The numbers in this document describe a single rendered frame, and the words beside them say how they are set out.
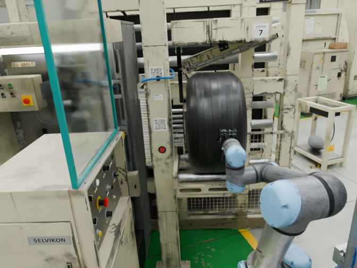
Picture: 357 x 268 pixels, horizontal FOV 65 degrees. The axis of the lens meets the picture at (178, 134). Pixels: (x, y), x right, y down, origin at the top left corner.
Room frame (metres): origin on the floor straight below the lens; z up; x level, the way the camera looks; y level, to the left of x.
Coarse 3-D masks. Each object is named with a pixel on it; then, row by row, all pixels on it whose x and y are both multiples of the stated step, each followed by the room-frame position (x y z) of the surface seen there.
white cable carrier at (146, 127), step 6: (144, 90) 1.55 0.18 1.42; (144, 96) 1.55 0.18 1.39; (144, 102) 1.55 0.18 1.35; (144, 108) 1.55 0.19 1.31; (144, 114) 1.55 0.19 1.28; (144, 120) 1.55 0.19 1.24; (144, 126) 1.55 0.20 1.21; (144, 132) 1.55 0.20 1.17; (144, 138) 1.55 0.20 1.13; (144, 144) 1.57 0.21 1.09; (150, 144) 1.60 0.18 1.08; (150, 150) 1.58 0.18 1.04; (150, 156) 1.56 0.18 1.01
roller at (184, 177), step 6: (180, 174) 1.47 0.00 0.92; (186, 174) 1.47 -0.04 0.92; (192, 174) 1.47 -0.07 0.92; (198, 174) 1.46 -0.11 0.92; (204, 174) 1.46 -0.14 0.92; (210, 174) 1.46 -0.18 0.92; (216, 174) 1.46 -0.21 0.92; (222, 174) 1.45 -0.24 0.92; (180, 180) 1.46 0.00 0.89; (186, 180) 1.46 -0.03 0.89; (192, 180) 1.46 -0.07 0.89; (198, 180) 1.46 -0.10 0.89; (204, 180) 1.46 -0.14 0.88
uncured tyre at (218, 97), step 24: (216, 72) 1.60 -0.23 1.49; (192, 96) 1.43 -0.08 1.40; (216, 96) 1.39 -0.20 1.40; (240, 96) 1.40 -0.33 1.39; (192, 120) 1.36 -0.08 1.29; (216, 120) 1.33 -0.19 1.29; (240, 120) 1.33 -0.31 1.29; (192, 144) 1.34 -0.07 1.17; (216, 144) 1.31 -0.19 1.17; (240, 144) 1.31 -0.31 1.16; (192, 168) 1.49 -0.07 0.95; (216, 168) 1.38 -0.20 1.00
